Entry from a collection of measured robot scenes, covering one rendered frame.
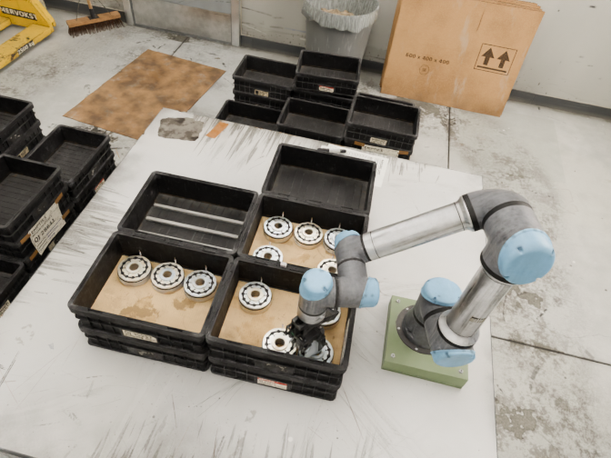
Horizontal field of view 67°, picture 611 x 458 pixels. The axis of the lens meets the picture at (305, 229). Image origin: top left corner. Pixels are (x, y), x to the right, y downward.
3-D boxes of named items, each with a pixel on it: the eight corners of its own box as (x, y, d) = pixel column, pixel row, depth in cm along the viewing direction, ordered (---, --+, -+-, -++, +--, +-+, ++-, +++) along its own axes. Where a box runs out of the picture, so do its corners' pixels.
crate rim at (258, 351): (358, 286, 146) (360, 282, 144) (345, 375, 126) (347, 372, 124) (235, 260, 148) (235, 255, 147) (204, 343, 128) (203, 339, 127)
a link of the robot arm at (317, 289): (337, 293, 108) (301, 292, 107) (332, 317, 116) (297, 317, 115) (335, 265, 113) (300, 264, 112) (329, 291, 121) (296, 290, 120)
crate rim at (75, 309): (235, 260, 148) (235, 255, 147) (204, 343, 128) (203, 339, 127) (115, 233, 151) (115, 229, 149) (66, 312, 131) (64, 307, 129)
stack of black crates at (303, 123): (343, 153, 311) (351, 109, 285) (335, 182, 291) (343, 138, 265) (285, 140, 314) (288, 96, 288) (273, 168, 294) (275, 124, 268)
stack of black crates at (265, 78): (297, 108, 340) (302, 65, 315) (288, 132, 320) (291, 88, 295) (245, 97, 343) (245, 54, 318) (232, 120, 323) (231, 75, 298)
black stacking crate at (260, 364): (353, 303, 153) (359, 283, 144) (340, 389, 133) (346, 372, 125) (236, 278, 155) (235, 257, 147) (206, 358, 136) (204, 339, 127)
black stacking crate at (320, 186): (371, 184, 193) (376, 163, 184) (363, 235, 173) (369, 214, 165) (277, 164, 195) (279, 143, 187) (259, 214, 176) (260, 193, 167)
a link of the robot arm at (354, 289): (375, 260, 118) (333, 259, 117) (383, 296, 110) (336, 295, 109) (369, 278, 123) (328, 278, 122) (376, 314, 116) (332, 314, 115)
